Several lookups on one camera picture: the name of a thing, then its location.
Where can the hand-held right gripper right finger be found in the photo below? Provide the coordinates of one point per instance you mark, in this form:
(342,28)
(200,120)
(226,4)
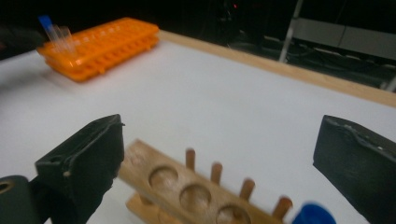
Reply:
(358,168)

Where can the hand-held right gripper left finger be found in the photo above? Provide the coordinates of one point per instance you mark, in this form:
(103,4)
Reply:
(90,155)

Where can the wooden tube rack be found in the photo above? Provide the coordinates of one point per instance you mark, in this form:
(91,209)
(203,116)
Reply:
(140,165)

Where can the blue-capped test tube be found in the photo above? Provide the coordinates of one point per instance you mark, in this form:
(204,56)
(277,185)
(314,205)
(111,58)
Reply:
(46,21)
(313,214)

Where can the orange plastic tube rack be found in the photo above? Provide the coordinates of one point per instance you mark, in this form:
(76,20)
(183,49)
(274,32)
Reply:
(109,46)

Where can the white table sheet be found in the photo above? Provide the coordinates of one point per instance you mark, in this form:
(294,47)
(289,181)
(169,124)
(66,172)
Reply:
(218,109)

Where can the white metal stand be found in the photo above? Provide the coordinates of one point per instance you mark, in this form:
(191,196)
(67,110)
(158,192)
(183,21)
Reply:
(327,32)

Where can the dark equipment with red light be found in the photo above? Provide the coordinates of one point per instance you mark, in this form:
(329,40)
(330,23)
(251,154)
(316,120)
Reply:
(235,6)

